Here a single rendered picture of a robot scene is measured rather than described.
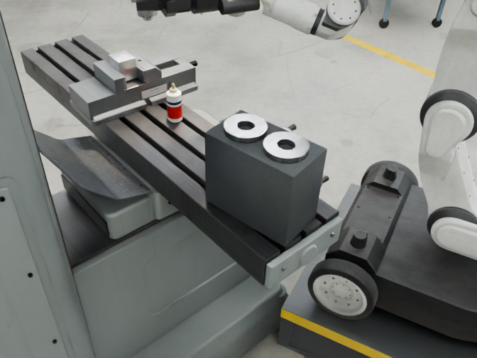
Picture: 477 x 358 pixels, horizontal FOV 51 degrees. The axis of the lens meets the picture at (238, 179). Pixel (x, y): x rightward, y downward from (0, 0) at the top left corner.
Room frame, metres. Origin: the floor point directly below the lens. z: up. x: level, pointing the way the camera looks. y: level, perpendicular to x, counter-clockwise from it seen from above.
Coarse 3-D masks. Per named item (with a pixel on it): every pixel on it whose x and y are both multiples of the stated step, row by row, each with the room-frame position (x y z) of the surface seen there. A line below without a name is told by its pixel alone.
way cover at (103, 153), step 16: (48, 144) 1.03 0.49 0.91; (64, 144) 1.11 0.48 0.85; (80, 144) 1.13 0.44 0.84; (96, 144) 1.14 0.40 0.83; (64, 160) 0.97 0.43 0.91; (80, 160) 1.04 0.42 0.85; (96, 160) 1.06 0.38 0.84; (112, 160) 1.07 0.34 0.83; (80, 176) 0.91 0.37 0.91; (96, 176) 0.98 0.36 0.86; (112, 176) 0.99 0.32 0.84; (128, 176) 1.01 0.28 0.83; (96, 192) 0.86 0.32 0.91; (112, 192) 0.91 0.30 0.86; (128, 192) 0.93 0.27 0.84; (144, 192) 0.94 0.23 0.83
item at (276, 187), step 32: (224, 128) 0.84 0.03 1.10; (256, 128) 0.85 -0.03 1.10; (224, 160) 0.81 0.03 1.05; (256, 160) 0.76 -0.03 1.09; (288, 160) 0.75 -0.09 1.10; (320, 160) 0.79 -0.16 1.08; (224, 192) 0.81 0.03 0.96; (256, 192) 0.76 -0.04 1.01; (288, 192) 0.71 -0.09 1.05; (256, 224) 0.76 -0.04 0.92; (288, 224) 0.71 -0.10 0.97
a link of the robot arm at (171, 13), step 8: (168, 0) 1.12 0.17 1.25; (176, 0) 1.14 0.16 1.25; (184, 0) 1.15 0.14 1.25; (192, 0) 1.18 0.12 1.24; (200, 0) 1.17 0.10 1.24; (208, 0) 1.17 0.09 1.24; (168, 8) 1.12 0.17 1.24; (176, 8) 1.13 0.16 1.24; (184, 8) 1.15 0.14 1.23; (192, 8) 1.18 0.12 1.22; (200, 8) 1.17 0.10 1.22; (208, 8) 1.18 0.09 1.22; (168, 16) 1.13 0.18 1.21
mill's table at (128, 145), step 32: (32, 64) 1.49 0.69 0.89; (64, 64) 1.48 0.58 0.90; (64, 96) 1.33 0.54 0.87; (96, 128) 1.19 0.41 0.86; (128, 128) 1.12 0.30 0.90; (160, 128) 1.17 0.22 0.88; (192, 128) 1.17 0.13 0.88; (128, 160) 1.06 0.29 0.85; (160, 160) 0.99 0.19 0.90; (192, 160) 0.99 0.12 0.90; (160, 192) 0.95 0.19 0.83; (192, 192) 0.87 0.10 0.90; (224, 224) 0.77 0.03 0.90; (320, 224) 0.79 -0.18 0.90; (256, 256) 0.69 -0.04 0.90; (288, 256) 0.70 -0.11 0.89
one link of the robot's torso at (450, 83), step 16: (464, 0) 1.18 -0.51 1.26; (464, 16) 1.06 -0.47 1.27; (464, 32) 1.06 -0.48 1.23; (448, 48) 1.09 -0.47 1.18; (464, 48) 1.07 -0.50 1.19; (448, 64) 1.09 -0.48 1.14; (464, 64) 1.07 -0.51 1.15; (448, 80) 1.08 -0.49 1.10; (464, 80) 1.07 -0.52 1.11; (432, 96) 1.08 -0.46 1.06; (448, 96) 1.06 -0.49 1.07; (464, 96) 1.05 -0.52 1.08
